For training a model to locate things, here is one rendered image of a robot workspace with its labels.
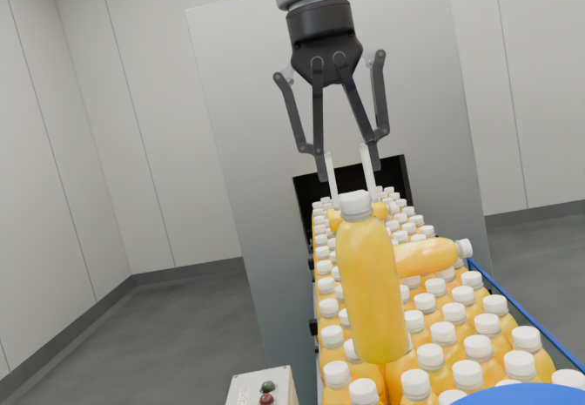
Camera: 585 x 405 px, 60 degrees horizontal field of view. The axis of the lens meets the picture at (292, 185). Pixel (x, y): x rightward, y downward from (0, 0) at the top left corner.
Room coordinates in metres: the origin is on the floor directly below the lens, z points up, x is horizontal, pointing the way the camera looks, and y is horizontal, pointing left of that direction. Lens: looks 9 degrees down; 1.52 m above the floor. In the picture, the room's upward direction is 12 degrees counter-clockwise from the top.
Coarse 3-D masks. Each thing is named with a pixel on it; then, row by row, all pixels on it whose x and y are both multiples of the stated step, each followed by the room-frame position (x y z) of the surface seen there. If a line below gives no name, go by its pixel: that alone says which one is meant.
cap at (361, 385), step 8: (352, 384) 0.67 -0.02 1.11; (360, 384) 0.67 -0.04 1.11; (368, 384) 0.67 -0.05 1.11; (352, 392) 0.66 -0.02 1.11; (360, 392) 0.65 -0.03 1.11; (368, 392) 0.65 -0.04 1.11; (376, 392) 0.66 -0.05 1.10; (352, 400) 0.66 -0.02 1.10; (360, 400) 0.65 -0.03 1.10; (368, 400) 0.65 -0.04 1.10
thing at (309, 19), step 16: (336, 0) 0.57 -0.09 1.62; (288, 16) 0.58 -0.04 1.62; (304, 16) 0.56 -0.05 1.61; (320, 16) 0.56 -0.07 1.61; (336, 16) 0.56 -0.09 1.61; (352, 16) 0.58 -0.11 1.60; (288, 32) 0.60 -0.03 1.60; (304, 32) 0.57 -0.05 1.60; (320, 32) 0.56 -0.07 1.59; (336, 32) 0.57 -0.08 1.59; (352, 32) 0.58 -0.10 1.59; (304, 48) 0.59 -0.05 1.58; (320, 48) 0.59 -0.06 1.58; (336, 48) 0.59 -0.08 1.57; (352, 48) 0.58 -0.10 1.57; (304, 64) 0.59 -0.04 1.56; (352, 64) 0.58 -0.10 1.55; (336, 80) 0.59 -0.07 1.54
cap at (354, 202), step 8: (352, 192) 0.61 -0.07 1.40; (360, 192) 0.61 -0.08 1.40; (368, 192) 0.60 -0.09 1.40; (344, 200) 0.59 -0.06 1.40; (352, 200) 0.58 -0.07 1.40; (360, 200) 0.58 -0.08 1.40; (368, 200) 0.59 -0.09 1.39; (344, 208) 0.59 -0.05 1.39; (352, 208) 0.58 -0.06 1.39; (360, 208) 0.58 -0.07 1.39; (368, 208) 0.59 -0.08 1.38
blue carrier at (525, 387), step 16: (512, 384) 0.42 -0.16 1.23; (528, 384) 0.42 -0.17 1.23; (544, 384) 0.42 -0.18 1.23; (464, 400) 0.42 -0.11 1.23; (480, 400) 0.41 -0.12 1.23; (496, 400) 0.40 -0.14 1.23; (512, 400) 0.40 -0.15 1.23; (528, 400) 0.39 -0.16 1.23; (544, 400) 0.39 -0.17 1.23; (560, 400) 0.39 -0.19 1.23; (576, 400) 0.39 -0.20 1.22
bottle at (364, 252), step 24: (360, 216) 0.58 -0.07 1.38; (336, 240) 0.60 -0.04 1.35; (360, 240) 0.57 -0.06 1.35; (384, 240) 0.58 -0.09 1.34; (360, 264) 0.57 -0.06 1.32; (384, 264) 0.57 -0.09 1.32; (360, 288) 0.57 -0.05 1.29; (384, 288) 0.57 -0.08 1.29; (360, 312) 0.58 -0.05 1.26; (384, 312) 0.57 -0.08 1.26; (360, 336) 0.58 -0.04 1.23; (384, 336) 0.57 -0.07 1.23; (384, 360) 0.57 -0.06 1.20
